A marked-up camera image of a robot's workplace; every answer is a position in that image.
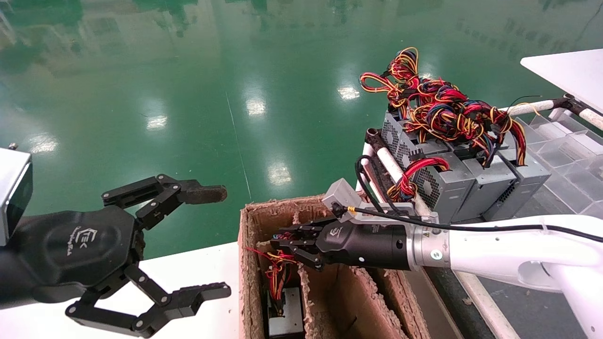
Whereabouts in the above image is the short white rail pipe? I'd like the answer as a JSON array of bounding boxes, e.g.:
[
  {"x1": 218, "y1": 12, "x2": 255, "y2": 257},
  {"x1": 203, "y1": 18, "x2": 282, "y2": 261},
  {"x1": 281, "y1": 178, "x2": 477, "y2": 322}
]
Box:
[{"x1": 499, "y1": 94, "x2": 603, "y2": 130}]

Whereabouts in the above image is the worn cardboard divider box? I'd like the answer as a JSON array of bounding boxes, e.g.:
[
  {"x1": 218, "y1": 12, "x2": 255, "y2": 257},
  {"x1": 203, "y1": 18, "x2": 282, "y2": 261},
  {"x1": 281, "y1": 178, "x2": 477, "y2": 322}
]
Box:
[{"x1": 239, "y1": 194, "x2": 434, "y2": 339}]

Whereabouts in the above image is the black camera cable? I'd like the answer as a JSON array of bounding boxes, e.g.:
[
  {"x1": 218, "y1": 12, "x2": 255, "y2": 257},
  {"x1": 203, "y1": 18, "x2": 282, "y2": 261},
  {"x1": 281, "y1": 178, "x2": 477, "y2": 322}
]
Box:
[{"x1": 354, "y1": 154, "x2": 603, "y2": 243}]

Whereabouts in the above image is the long white rail pipe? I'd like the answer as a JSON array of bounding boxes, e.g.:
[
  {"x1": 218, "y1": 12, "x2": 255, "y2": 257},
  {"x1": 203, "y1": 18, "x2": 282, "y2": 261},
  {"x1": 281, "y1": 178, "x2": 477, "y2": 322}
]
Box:
[{"x1": 365, "y1": 128, "x2": 519, "y2": 339}]

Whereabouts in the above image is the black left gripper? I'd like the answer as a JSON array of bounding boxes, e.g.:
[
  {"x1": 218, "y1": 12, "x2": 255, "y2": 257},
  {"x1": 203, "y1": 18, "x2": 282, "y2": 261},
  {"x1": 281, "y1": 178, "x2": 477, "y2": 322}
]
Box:
[{"x1": 0, "y1": 174, "x2": 232, "y2": 339}]

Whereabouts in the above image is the tangled colourful wire bundle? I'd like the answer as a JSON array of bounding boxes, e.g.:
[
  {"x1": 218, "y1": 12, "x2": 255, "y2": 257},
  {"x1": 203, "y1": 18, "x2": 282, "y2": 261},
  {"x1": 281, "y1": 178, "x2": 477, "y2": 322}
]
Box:
[{"x1": 359, "y1": 46, "x2": 528, "y2": 168}]

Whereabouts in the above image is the grey power supply with wires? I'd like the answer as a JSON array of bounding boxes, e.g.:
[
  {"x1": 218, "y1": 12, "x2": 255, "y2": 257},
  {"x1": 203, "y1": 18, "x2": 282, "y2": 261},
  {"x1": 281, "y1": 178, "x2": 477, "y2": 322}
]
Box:
[{"x1": 250, "y1": 245, "x2": 306, "y2": 339}]

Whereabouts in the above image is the white pipe leg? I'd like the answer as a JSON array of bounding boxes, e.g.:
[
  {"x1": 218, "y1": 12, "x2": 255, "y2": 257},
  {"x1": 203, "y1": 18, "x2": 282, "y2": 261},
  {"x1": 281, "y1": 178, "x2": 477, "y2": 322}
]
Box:
[{"x1": 356, "y1": 141, "x2": 374, "y2": 194}]

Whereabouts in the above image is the red yellow wire loom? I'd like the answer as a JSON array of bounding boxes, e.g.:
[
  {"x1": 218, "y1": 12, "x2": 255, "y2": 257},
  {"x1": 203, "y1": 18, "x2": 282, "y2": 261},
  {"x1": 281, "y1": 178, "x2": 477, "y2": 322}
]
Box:
[{"x1": 386, "y1": 158, "x2": 450, "y2": 203}]

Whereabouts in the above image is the clear plastic divider tray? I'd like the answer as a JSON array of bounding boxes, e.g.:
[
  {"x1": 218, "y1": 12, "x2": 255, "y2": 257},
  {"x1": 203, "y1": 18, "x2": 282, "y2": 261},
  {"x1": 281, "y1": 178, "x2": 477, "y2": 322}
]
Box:
[{"x1": 513, "y1": 109, "x2": 603, "y2": 219}]

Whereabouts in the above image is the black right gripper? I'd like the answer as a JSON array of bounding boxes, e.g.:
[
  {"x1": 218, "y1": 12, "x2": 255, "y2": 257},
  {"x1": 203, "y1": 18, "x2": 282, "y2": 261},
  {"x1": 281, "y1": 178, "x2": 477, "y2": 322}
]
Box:
[{"x1": 271, "y1": 220, "x2": 412, "y2": 272}]

